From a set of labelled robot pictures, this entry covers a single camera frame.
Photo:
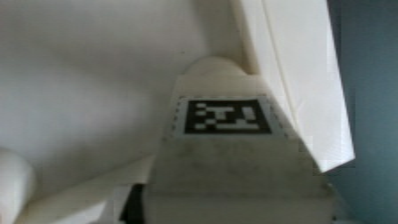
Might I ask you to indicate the white table leg with tag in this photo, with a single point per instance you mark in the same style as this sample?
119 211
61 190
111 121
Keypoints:
233 175

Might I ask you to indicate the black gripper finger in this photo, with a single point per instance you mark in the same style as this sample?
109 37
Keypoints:
125 208

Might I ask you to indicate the white square tabletop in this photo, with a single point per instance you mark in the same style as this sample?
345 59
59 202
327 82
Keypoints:
93 54

